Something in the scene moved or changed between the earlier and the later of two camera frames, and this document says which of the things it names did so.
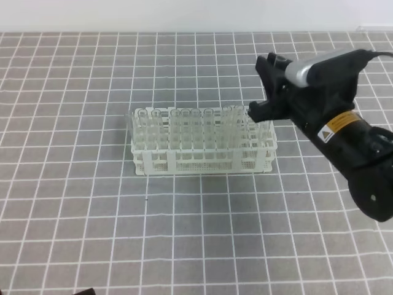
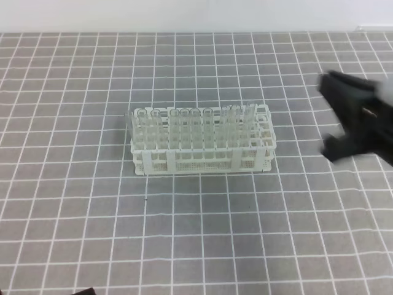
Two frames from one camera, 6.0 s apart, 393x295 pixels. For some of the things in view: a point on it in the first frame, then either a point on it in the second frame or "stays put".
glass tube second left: [156, 129] stays put
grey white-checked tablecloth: [75, 219] stays put
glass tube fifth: [195, 115] stays put
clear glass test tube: [264, 133] → [249, 125]
